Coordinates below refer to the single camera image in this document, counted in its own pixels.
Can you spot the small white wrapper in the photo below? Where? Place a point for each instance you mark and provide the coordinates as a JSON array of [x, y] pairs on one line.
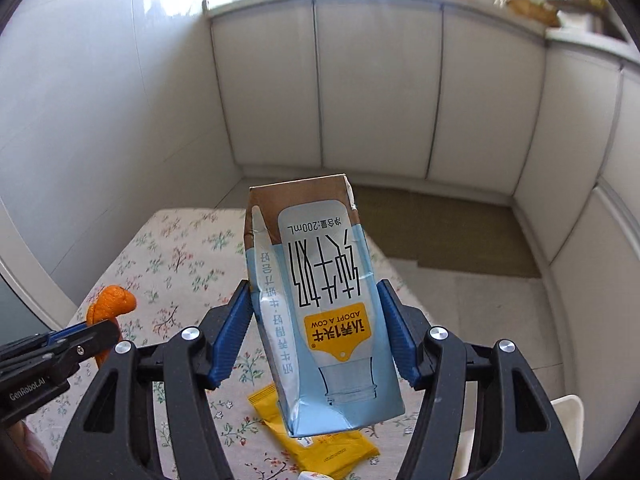
[[312, 476]]

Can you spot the orange peel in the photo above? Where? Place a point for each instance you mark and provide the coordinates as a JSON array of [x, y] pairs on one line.
[[112, 302]]

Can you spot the person's left forearm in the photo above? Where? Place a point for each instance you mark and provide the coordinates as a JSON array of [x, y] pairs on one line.
[[27, 447]]

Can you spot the olive floor mat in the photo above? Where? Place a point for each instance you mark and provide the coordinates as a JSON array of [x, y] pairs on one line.
[[450, 230]]

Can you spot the blue and brown milk carton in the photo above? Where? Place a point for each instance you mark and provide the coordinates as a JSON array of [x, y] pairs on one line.
[[330, 310]]

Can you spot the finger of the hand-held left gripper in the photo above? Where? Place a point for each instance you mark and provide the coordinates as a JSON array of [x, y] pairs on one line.
[[60, 334], [95, 342]]

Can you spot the floral tablecloth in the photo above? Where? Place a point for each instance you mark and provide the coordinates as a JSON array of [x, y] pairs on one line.
[[185, 260]]

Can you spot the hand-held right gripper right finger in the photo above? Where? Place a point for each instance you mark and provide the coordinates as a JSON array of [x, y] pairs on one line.
[[397, 335]]

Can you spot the yellow snack packet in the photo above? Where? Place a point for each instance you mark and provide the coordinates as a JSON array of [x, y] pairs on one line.
[[325, 452]]

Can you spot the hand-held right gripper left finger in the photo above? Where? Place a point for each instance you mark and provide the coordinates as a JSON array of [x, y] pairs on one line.
[[231, 335]]

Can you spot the white plastic tray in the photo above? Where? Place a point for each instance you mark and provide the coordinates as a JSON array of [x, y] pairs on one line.
[[565, 425]]

